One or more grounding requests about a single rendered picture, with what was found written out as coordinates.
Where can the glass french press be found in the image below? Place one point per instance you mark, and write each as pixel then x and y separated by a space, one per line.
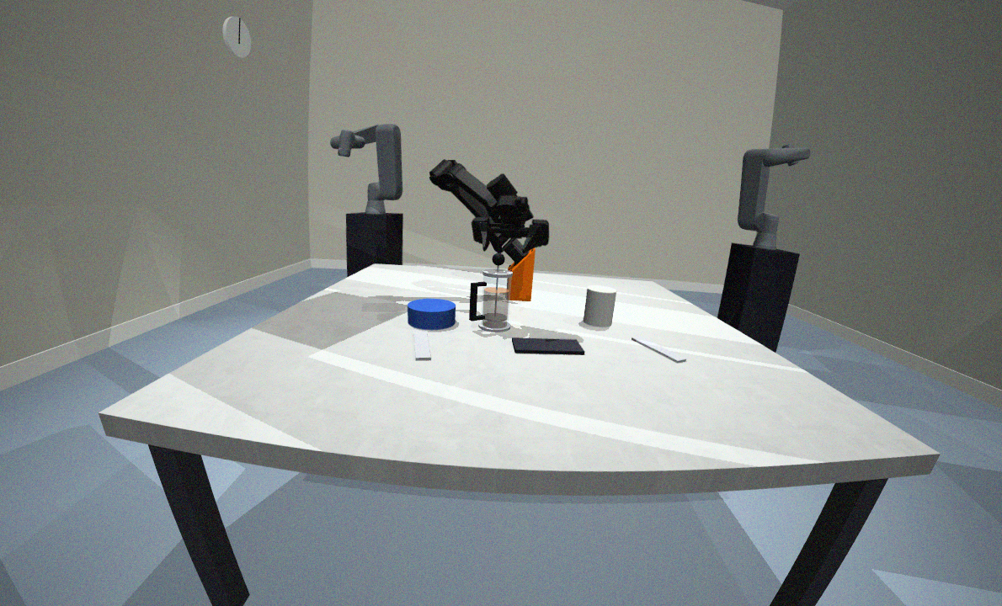
pixel 496 287

